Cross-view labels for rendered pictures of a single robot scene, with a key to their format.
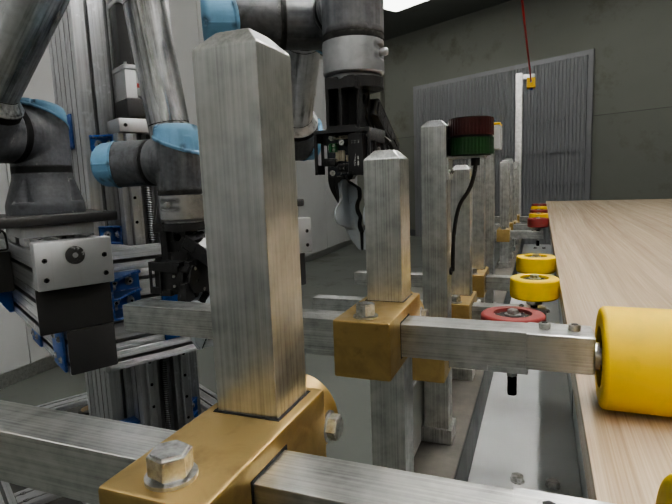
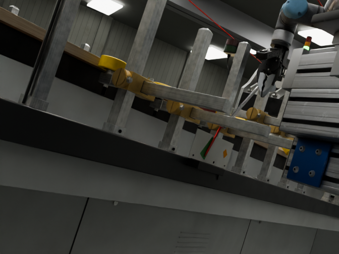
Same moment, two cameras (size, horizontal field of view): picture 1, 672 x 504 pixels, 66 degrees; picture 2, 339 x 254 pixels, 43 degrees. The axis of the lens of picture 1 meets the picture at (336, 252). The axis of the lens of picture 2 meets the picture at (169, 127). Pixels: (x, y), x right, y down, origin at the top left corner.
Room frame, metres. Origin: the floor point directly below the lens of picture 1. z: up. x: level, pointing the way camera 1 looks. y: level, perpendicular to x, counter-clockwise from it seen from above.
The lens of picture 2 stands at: (2.24, 0.12, 0.71)
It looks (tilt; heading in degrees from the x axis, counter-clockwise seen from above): 3 degrees up; 196
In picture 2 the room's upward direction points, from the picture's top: 18 degrees clockwise
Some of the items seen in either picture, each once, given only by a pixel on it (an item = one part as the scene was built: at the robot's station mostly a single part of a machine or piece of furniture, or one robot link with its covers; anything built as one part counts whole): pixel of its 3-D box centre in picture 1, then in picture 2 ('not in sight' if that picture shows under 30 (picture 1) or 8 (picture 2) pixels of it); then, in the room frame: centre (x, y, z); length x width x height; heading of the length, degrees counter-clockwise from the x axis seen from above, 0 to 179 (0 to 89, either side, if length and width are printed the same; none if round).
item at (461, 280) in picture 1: (461, 292); (183, 100); (0.96, -0.24, 0.86); 0.03 x 0.03 x 0.48; 68
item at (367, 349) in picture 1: (383, 328); (258, 117); (0.47, -0.04, 0.94); 0.13 x 0.06 x 0.05; 158
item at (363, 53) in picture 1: (356, 62); (281, 39); (0.66, -0.03, 1.23); 0.08 x 0.08 x 0.05
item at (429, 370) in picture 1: (436, 347); (221, 126); (0.71, -0.14, 0.84); 0.13 x 0.06 x 0.05; 158
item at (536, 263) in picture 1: (535, 279); (108, 76); (1.11, -0.43, 0.85); 0.08 x 0.08 x 0.11
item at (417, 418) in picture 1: (426, 394); (212, 150); (0.76, -0.13, 0.75); 0.26 x 0.01 x 0.10; 158
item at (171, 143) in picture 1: (177, 160); not in sight; (0.84, 0.25, 1.13); 0.09 x 0.08 x 0.11; 70
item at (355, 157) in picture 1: (353, 130); (276, 60); (0.65, -0.03, 1.15); 0.09 x 0.08 x 0.12; 157
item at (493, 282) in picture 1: (444, 281); (157, 91); (1.18, -0.25, 0.84); 0.43 x 0.03 x 0.04; 68
